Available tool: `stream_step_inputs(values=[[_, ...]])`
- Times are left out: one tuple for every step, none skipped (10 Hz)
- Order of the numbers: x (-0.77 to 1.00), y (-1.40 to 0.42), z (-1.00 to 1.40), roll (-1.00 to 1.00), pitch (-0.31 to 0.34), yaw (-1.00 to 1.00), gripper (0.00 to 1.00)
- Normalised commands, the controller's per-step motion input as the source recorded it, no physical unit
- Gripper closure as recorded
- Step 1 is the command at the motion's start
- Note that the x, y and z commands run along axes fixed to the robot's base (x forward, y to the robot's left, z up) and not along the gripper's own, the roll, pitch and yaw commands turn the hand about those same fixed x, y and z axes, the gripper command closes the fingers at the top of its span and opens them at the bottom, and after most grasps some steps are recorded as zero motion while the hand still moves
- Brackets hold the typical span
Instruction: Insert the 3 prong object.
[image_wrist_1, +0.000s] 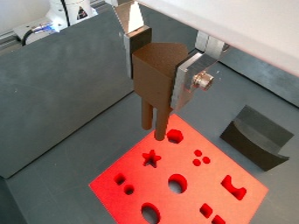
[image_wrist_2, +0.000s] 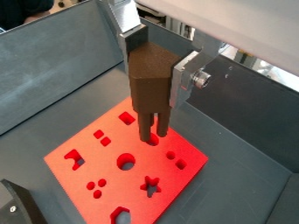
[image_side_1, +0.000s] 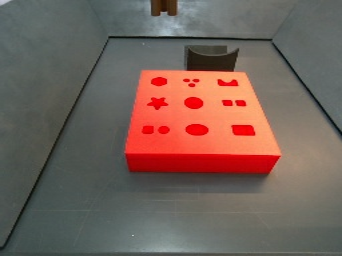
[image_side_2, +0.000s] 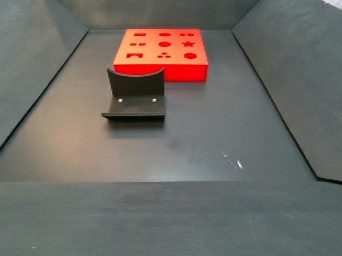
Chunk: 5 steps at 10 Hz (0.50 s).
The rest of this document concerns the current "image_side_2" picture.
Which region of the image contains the black curved holder stand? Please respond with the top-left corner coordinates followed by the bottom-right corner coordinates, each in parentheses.
top-left (102, 69), bottom-right (166, 120)

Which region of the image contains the red shape-sorter block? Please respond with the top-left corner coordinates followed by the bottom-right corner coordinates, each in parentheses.
top-left (112, 28), bottom-right (209, 82)

